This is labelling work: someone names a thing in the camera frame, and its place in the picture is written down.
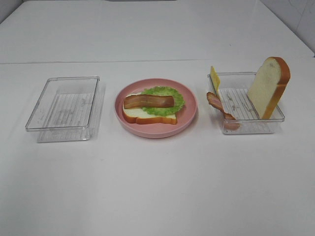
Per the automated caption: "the pink round plate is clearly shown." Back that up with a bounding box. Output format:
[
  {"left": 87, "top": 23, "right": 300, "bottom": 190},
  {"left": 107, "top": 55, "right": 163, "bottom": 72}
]
[{"left": 115, "top": 78, "right": 197, "bottom": 138}]

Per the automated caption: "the yellow cheese slice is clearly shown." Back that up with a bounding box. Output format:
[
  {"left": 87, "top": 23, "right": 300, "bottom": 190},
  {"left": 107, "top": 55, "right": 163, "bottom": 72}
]
[{"left": 210, "top": 66, "right": 221, "bottom": 95}]

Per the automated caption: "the bacon strip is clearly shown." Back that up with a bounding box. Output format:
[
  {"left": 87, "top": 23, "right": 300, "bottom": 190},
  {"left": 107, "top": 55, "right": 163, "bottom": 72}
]
[
  {"left": 206, "top": 92, "right": 240, "bottom": 131},
  {"left": 123, "top": 94, "right": 175, "bottom": 109}
]

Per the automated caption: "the bread slice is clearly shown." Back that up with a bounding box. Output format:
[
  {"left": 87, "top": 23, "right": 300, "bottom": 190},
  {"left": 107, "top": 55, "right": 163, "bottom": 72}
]
[
  {"left": 122, "top": 92, "right": 177, "bottom": 125},
  {"left": 247, "top": 57, "right": 290, "bottom": 119}
]

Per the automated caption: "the clear plastic tray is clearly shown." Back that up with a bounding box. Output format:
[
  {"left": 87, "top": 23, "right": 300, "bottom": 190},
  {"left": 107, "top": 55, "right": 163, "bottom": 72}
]
[
  {"left": 211, "top": 72, "right": 285, "bottom": 135},
  {"left": 25, "top": 76, "right": 105, "bottom": 143}
]

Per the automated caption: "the green lettuce leaf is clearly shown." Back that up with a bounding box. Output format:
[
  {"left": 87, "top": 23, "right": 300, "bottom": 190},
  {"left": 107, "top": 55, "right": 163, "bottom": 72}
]
[{"left": 141, "top": 86, "right": 185, "bottom": 116}]

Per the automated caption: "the clear left plastic tray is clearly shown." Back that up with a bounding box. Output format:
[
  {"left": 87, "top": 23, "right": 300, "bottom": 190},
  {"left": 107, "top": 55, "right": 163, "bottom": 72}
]
[{"left": 25, "top": 76, "right": 105, "bottom": 143}]

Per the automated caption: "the clear right plastic tray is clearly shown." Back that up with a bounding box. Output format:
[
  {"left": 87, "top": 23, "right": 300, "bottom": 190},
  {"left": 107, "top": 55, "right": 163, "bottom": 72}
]
[{"left": 211, "top": 72, "right": 285, "bottom": 135}]

